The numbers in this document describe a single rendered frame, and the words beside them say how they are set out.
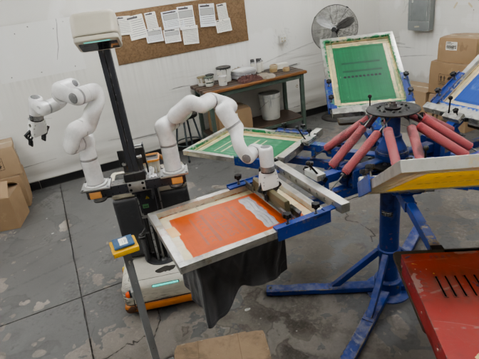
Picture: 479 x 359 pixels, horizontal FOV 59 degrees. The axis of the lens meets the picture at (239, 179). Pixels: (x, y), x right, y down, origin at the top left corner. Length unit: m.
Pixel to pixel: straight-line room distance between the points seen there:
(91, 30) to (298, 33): 4.80
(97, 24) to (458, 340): 1.87
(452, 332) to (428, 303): 0.12
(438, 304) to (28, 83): 5.03
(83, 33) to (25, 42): 3.48
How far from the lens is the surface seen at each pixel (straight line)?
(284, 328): 2.94
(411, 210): 2.31
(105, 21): 2.16
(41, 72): 5.65
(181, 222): 2.29
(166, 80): 5.88
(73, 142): 2.32
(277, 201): 2.18
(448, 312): 1.46
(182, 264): 1.90
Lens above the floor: 2.06
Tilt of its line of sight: 25 degrees down
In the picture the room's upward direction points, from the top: 8 degrees counter-clockwise
